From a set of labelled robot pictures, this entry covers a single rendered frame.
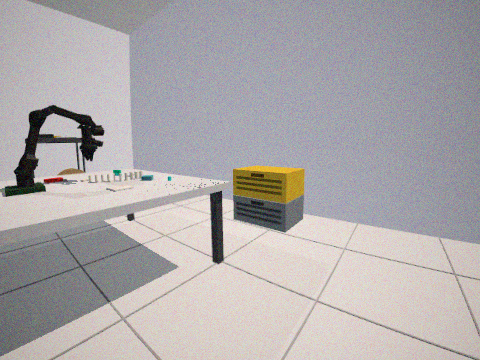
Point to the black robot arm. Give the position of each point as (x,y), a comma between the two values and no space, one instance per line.
(28,162)

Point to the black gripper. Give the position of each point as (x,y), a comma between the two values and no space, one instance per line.
(87,147)

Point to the red rectangular block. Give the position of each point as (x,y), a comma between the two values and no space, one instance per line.
(52,180)

